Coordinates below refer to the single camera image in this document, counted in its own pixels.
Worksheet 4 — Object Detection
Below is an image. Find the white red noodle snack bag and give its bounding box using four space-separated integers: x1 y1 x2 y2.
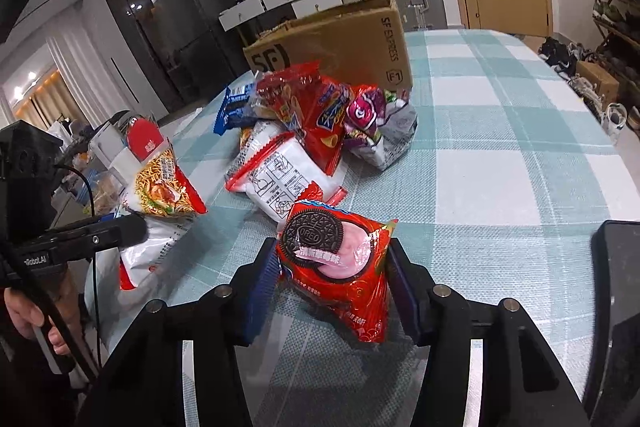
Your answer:
119 142 207 291

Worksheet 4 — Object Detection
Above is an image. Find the red Oreo cookie pack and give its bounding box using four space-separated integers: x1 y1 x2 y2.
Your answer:
276 199 397 343

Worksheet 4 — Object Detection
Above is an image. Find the person's left hand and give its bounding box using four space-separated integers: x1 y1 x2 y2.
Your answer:
3 271 82 355

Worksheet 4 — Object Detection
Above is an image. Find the red gift box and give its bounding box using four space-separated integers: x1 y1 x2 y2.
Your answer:
126 118 164 162

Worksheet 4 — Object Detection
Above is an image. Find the blue Oreo snack bag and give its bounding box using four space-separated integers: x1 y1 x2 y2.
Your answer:
213 81 262 135

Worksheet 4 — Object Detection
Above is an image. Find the white red-edged snack bag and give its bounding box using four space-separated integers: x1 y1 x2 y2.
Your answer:
226 132 347 223

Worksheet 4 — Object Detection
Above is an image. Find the checked blue white tablecloth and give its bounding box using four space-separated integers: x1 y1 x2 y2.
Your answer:
86 30 639 426

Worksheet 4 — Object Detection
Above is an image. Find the dark grey refrigerator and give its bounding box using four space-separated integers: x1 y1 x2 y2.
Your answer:
151 0 248 103

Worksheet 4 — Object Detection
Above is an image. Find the red corn chip bag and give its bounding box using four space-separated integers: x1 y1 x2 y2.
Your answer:
256 61 354 176

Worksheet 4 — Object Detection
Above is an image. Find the silver grey snack bag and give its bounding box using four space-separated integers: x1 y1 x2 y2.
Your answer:
344 103 418 171

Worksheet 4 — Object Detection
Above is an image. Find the small brown cardboard box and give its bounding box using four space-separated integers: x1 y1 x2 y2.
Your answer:
576 61 620 106

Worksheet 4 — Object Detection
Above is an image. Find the purple candy bag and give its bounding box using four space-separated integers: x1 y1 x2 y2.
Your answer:
344 84 396 150

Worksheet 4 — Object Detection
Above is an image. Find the white drawer cabinet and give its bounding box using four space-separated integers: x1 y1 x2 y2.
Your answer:
218 0 343 31

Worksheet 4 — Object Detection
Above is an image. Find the brown SF cardboard box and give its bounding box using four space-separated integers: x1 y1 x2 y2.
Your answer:
244 0 412 91

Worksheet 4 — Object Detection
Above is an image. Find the wooden shoe rack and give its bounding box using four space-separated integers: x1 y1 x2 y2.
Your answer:
587 0 639 112

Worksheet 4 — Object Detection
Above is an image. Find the black cable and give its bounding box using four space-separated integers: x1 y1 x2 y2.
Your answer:
54 163 104 368

